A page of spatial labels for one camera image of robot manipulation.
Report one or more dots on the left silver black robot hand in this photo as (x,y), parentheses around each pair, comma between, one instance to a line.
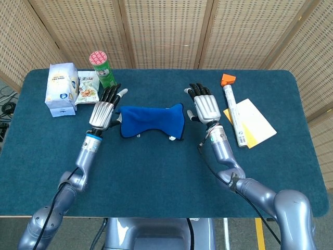
(101,114)

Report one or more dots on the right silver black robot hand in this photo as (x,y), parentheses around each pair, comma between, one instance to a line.
(208,108)

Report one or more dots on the blue cloth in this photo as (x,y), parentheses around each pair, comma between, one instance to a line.
(148,119)

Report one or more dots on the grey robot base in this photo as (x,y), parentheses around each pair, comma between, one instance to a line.
(156,234)

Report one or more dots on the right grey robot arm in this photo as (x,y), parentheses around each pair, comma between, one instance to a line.
(223,153)

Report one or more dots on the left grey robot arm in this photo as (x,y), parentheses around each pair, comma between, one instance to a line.
(86,159)

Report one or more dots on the white printed tube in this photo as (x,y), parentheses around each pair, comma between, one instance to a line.
(234,114)

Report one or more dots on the white green snack bag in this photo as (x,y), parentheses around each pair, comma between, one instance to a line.
(87,89)

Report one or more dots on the orange block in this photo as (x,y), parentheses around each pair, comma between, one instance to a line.
(227,79)

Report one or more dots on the green chips can red lid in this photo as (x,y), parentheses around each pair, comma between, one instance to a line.
(104,73)

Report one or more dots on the white flour bag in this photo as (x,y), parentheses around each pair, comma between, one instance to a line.
(61,86)

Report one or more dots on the white booklet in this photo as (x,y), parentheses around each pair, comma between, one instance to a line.
(256,122)

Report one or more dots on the yellow paper sheet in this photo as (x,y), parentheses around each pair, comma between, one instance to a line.
(251,138)

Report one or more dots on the teal table mat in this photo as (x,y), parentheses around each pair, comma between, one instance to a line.
(156,177)

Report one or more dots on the wooden woven folding screen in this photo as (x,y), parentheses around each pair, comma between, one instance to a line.
(166,34)

